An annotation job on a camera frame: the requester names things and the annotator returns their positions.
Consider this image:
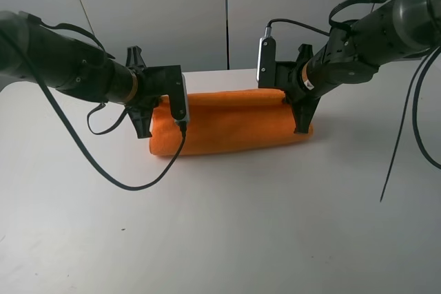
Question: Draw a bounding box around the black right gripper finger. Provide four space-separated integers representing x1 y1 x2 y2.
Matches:
291 101 319 134

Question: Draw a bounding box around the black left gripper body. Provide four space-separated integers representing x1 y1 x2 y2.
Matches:
126 46 182 107

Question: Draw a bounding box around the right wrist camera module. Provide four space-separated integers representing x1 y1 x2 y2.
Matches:
256 26 276 88

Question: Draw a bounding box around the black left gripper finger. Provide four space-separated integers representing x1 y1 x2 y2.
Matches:
128 107 152 138

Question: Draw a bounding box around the orange terry towel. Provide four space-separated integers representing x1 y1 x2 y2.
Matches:
149 89 314 157

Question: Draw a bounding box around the black right camera cable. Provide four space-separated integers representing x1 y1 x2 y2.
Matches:
267 19 331 36

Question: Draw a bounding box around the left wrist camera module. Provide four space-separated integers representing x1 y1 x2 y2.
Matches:
168 72 189 125

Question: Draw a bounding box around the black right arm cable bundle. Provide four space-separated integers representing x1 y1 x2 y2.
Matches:
379 45 441 203

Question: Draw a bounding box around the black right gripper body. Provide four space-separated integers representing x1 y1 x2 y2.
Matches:
276 44 320 108

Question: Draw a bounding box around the black left camera cable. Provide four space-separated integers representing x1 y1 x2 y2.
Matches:
0 28 189 191

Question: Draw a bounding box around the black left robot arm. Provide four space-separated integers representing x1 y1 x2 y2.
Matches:
1 11 189 138

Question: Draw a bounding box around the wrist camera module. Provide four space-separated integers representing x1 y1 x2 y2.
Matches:
168 72 189 125
256 26 276 88

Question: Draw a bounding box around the black camera cable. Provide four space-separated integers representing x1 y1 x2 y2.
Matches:
0 28 189 191
267 19 331 36

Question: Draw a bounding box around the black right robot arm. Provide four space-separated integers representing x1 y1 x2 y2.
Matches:
277 0 440 134

